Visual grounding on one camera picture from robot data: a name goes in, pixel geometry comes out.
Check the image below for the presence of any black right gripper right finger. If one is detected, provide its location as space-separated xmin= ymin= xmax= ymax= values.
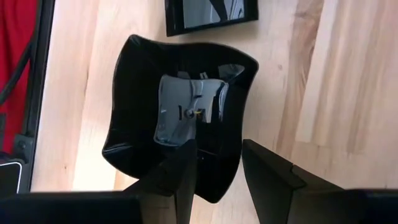
xmin=241 ymin=138 xmax=315 ymax=224

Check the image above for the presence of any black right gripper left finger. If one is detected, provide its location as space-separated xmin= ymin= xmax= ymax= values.
xmin=123 ymin=139 xmax=199 ymax=224

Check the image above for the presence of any wavy square black plate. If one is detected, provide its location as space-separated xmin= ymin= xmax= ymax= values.
xmin=101 ymin=33 xmax=260 ymax=205

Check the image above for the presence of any footed square black plate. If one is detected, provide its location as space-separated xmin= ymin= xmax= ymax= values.
xmin=164 ymin=0 xmax=259 ymax=37

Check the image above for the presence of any black tablet with white edge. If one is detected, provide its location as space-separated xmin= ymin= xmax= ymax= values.
xmin=0 ymin=159 xmax=25 ymax=195

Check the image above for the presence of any red cloth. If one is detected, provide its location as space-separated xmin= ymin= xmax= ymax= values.
xmin=0 ymin=0 xmax=40 ymax=156

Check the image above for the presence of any black aluminium table frame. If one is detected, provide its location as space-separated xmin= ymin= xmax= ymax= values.
xmin=12 ymin=0 xmax=56 ymax=194

